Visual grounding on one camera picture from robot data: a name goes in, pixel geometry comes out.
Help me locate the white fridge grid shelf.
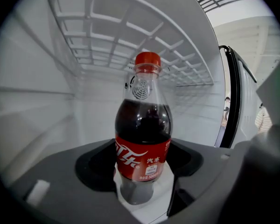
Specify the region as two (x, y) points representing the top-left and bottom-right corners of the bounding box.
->
(46, 0), (215, 87)

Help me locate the red-capped dark drink bottle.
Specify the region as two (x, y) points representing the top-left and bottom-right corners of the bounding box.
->
(114, 52), (173, 205)

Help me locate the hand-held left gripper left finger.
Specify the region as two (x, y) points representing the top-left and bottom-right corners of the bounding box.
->
(10, 138), (145, 224)

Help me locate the fridge door with black seal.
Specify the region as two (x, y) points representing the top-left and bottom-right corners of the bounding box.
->
(214, 45), (259, 149)

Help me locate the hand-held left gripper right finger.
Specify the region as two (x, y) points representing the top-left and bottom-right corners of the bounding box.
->
(165, 138), (245, 219)

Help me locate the white fridge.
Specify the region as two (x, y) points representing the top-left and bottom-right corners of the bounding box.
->
(0, 0), (227, 221)

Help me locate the white wire fan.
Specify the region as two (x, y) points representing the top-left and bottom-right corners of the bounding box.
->
(255, 103), (273, 133)

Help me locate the round white fridge vent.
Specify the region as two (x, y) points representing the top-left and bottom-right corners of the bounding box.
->
(132, 78), (152, 100)

